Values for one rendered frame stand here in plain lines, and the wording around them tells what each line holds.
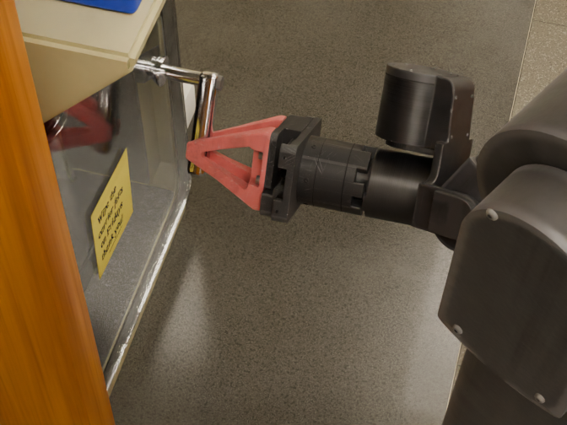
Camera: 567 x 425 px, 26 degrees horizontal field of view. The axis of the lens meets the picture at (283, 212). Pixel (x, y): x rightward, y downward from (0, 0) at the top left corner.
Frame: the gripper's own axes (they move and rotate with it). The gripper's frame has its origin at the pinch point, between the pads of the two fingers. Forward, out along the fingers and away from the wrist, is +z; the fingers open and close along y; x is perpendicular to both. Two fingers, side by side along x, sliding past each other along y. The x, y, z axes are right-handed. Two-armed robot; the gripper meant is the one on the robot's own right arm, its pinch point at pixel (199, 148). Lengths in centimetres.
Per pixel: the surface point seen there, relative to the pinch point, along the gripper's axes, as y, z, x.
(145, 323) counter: -7.1, 5.3, 20.5
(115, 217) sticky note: 7.7, 4.2, 4.5
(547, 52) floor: -177, -28, 20
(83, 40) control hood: 39.0, -4.0, -17.0
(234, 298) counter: -11.3, -2.1, 17.9
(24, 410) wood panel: 32.3, 0.6, 8.4
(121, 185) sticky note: 7.0, 4.1, 2.0
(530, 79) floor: -170, -26, 25
